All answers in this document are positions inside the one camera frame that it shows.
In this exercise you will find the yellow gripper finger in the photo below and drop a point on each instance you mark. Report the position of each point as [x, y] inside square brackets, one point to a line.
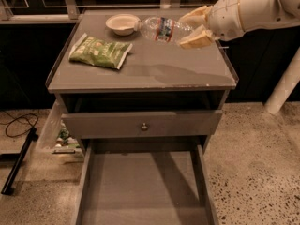
[199, 38]
[196, 17]

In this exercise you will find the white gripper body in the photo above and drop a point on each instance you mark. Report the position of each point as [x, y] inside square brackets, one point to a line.
[225, 18]

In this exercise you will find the clear plastic water bottle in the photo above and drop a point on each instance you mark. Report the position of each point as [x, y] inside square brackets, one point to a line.
[163, 29]

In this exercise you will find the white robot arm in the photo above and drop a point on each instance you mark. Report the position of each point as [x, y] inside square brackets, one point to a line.
[268, 14]

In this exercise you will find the grey top drawer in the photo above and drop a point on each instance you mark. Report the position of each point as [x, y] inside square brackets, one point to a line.
[95, 125]

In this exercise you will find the grey drawer cabinet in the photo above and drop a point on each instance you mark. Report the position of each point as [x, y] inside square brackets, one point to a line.
[154, 78]

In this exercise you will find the round metal drawer knob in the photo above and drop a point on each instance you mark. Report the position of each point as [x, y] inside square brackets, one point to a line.
[144, 127]

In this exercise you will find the grey open middle drawer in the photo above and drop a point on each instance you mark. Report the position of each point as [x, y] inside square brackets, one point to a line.
[144, 183]

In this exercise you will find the white paper bowl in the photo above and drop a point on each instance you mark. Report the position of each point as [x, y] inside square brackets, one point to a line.
[122, 24]

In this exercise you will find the white pole leg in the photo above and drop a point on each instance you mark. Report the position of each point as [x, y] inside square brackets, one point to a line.
[285, 86]

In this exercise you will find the green chip bag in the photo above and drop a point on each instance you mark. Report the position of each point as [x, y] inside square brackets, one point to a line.
[100, 53]

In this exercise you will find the clear plastic storage bin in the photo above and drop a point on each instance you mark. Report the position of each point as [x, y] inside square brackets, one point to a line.
[55, 137]

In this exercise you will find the black metal floor bar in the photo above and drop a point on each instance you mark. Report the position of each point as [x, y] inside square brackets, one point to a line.
[7, 187]

